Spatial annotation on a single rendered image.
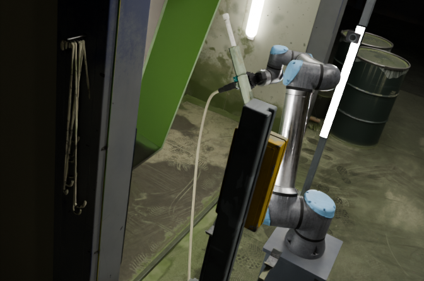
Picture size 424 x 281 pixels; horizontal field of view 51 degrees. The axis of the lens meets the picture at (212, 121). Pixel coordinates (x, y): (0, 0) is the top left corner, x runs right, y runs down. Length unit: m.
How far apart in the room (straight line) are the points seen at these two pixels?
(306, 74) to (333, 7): 2.02
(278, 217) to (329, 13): 2.31
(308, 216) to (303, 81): 0.59
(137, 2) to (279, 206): 1.10
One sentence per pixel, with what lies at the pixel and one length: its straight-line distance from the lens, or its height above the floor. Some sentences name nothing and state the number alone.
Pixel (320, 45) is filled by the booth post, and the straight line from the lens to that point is 3.97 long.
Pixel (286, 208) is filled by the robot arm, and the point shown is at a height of 0.88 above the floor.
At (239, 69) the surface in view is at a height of 1.24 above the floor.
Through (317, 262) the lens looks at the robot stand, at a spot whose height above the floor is 0.64.
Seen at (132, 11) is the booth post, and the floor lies 1.69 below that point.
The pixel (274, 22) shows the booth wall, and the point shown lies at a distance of 4.07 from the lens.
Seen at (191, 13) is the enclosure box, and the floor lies 1.39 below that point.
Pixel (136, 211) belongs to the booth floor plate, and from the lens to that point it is 3.06.
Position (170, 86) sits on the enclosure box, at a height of 0.91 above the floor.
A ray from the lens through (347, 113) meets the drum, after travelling 4.60.
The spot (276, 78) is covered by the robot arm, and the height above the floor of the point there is 1.15.
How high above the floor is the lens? 2.03
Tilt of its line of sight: 27 degrees down
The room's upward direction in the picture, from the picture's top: 12 degrees clockwise
